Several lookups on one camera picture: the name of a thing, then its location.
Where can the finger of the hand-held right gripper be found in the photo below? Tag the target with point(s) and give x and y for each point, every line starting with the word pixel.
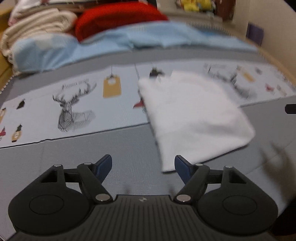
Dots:
pixel 291 109

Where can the yellow duck plush toy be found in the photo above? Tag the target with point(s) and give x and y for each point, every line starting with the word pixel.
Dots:
pixel 189 4

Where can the navy patterned folded blanket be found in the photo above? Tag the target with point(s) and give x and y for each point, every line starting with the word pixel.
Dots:
pixel 76 3

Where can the wooden bed frame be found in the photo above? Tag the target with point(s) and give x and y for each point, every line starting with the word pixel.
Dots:
pixel 5 62

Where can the red folded blanket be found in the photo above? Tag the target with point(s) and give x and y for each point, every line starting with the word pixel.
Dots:
pixel 118 19

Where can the light blue quilt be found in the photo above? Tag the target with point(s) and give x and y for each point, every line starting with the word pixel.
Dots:
pixel 129 39

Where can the yellow smiling plush toy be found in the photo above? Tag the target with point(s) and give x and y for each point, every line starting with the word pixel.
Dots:
pixel 205 4

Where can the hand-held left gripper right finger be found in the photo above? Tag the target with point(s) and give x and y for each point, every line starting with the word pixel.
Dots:
pixel 182 167

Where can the beige window ledge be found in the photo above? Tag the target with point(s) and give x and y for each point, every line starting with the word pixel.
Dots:
pixel 173 12

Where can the white small garment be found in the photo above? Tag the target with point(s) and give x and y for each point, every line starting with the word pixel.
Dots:
pixel 194 120

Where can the cream folded blanket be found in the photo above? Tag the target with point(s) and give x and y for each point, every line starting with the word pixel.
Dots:
pixel 34 27

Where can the dark red cushion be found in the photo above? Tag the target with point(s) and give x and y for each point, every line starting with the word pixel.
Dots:
pixel 224 9

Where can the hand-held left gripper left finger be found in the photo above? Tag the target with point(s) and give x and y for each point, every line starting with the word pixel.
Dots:
pixel 104 165

